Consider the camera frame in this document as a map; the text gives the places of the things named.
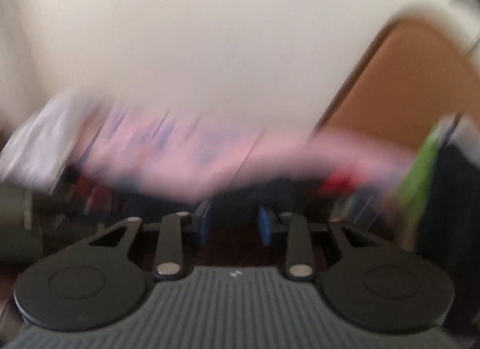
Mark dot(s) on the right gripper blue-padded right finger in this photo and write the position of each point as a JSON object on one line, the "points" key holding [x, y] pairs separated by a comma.
{"points": [[300, 262]]}

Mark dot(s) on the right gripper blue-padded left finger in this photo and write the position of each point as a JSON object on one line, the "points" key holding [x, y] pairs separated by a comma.
{"points": [[108, 250]]}

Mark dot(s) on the pink tree-print bed sheet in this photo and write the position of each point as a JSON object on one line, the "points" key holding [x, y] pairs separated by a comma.
{"points": [[191, 158]]}

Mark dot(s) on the white crumpled cloth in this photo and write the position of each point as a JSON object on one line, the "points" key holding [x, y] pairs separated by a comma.
{"points": [[37, 153]]}

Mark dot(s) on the brown wooden headboard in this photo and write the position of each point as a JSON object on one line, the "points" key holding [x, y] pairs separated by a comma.
{"points": [[412, 74]]}

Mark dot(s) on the pile of black green clothes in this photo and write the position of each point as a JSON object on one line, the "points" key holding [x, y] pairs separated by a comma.
{"points": [[439, 197]]}

